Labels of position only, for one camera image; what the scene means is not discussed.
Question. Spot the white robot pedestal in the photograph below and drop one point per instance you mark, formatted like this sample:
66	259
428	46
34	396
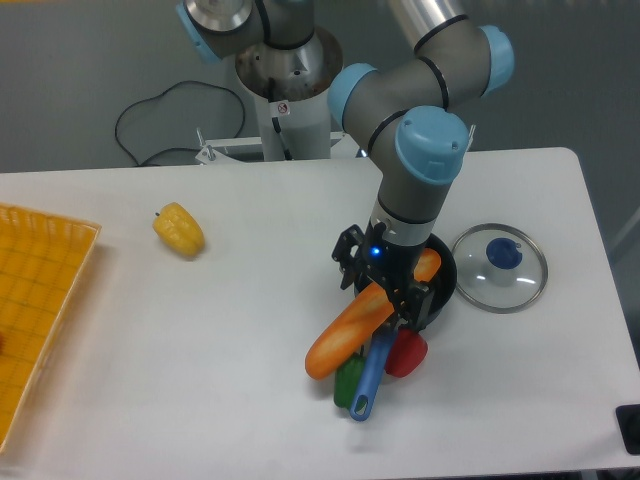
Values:
300	85

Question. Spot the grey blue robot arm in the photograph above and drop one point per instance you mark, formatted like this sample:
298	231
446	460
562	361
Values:
402	118

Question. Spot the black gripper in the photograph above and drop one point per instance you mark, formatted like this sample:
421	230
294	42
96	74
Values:
392	267

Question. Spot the yellow toy bell pepper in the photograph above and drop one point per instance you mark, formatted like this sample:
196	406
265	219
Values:
178	230

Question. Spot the black pot blue handle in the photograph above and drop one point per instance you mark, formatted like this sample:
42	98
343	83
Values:
384	337

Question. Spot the yellow plastic basket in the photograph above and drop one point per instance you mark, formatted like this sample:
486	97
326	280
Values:
43	256

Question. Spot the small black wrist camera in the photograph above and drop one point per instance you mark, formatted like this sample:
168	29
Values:
347	253

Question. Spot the green toy bell pepper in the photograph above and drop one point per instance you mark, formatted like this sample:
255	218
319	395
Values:
346	380

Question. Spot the long orange toy bread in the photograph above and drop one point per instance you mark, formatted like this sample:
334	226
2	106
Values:
349	330

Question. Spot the black object table corner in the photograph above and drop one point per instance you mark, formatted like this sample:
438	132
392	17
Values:
628	418

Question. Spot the red toy bell pepper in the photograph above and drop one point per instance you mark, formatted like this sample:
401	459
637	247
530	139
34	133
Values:
407	353

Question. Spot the glass lid blue knob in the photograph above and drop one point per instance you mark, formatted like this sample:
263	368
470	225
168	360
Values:
500	269

